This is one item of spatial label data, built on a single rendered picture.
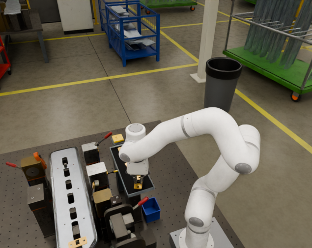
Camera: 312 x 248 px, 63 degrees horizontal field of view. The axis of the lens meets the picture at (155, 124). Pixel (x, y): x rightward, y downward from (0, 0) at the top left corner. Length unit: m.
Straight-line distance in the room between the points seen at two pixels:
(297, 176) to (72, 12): 6.36
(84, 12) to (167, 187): 6.27
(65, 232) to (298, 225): 2.14
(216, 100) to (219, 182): 2.80
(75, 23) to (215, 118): 6.90
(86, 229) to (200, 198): 0.58
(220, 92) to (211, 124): 2.83
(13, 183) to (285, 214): 2.41
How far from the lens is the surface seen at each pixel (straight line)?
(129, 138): 1.07
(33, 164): 1.70
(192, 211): 1.17
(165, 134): 0.98
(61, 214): 1.47
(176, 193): 1.86
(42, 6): 8.32
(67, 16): 7.56
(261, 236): 2.66
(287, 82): 4.65
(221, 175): 1.05
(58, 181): 1.63
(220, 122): 0.90
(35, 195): 1.56
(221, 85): 3.67
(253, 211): 2.80
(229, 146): 0.90
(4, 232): 1.92
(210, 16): 4.53
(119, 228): 1.14
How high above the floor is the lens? 2.15
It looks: 36 degrees down
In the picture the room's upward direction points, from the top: straight up
